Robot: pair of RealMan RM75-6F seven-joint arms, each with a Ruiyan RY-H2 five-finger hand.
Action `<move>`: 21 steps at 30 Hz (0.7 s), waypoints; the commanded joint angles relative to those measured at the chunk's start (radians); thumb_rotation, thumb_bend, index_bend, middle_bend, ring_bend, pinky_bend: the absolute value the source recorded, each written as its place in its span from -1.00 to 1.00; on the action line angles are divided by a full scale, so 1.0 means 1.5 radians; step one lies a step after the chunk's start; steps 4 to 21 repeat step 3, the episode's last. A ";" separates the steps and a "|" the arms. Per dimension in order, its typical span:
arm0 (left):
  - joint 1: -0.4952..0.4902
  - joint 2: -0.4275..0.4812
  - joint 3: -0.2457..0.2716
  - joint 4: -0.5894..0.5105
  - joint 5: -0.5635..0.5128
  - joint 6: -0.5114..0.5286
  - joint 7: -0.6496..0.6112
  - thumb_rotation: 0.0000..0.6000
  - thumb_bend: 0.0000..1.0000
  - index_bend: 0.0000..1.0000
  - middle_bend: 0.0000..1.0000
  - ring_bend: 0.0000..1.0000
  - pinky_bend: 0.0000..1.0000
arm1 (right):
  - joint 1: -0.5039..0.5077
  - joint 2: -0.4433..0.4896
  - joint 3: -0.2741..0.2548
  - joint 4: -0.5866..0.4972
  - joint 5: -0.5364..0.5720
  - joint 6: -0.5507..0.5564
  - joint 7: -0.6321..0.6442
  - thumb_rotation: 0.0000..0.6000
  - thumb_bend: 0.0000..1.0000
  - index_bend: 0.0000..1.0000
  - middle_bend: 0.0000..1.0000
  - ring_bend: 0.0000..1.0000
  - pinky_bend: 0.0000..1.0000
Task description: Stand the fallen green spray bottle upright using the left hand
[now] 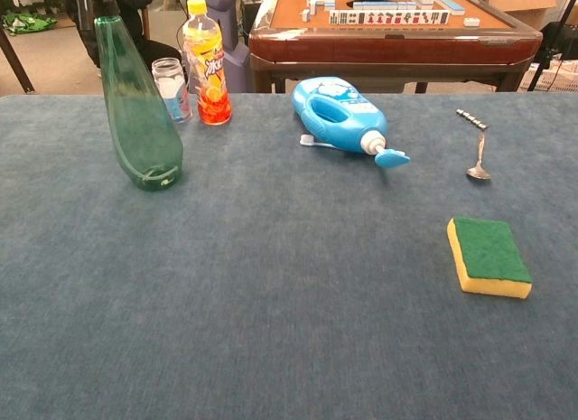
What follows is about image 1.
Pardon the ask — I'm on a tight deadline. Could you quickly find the green spray bottle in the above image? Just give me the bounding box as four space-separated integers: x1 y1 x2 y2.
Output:
93 0 184 192

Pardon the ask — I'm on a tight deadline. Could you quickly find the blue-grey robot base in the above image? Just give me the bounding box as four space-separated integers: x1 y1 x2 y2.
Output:
186 0 252 94

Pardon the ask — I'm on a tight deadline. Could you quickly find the blue detergent pump bottle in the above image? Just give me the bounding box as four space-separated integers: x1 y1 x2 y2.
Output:
291 75 412 169

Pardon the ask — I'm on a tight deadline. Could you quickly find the orange drink bottle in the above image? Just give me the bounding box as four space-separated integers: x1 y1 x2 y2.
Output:
182 0 233 126

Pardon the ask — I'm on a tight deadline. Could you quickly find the light blue toothbrush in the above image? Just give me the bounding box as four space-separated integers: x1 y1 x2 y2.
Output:
299 134 345 150

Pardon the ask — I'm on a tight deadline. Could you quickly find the blue table cloth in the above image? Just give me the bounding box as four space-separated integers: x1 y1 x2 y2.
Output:
0 92 578 420

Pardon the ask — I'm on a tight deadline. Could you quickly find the clear glass jar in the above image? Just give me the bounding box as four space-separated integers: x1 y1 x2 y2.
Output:
151 57 193 125

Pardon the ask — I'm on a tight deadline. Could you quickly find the brown mahjong table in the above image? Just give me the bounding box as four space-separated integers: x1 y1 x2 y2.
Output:
247 0 544 94

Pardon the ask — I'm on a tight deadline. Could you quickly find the metal spoon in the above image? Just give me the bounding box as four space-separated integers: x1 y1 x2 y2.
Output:
466 129 492 182

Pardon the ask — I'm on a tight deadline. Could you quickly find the green yellow sponge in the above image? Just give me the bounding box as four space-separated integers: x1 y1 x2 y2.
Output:
446 216 533 300

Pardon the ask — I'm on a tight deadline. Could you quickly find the row of face-up mahjong tiles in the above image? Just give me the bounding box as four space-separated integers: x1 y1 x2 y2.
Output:
328 9 452 26

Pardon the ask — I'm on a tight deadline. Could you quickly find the person in black clothes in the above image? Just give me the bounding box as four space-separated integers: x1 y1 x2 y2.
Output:
58 0 187 80

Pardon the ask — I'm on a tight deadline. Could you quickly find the white plastic crate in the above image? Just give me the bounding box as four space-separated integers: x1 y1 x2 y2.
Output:
518 58 578 94

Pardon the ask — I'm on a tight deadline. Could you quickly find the black table leg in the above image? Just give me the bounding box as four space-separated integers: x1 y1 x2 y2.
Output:
0 26 36 95

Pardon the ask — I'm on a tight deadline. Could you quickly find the black tripod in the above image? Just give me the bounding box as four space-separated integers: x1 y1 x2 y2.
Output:
527 0 578 92

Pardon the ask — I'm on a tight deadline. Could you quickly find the green plastic bag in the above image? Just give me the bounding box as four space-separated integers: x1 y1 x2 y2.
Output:
2 11 59 35

